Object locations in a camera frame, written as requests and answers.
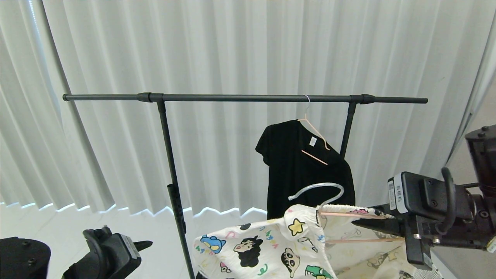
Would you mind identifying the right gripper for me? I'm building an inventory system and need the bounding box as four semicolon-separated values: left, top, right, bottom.
352;215;496;270

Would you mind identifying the pink clothes hanger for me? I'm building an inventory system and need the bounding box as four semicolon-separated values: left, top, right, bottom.
288;183;405;245
298;95;331;166

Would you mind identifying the black garment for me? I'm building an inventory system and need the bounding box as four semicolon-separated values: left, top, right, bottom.
255;119;356;220

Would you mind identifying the cream printed garment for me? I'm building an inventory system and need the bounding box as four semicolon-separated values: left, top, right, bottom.
193;204;444;279

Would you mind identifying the black clothes rack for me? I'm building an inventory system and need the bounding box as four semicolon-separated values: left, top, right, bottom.
63;92;429;279

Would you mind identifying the white curtain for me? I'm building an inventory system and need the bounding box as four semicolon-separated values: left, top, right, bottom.
0;0;496;217

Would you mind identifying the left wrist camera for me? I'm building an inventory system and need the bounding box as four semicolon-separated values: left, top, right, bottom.
62;227;142;279

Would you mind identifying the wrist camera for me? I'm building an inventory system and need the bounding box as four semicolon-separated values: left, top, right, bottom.
387;172;476;230
62;227;142;279

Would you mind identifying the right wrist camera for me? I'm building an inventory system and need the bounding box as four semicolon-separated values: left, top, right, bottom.
387;172;476;230

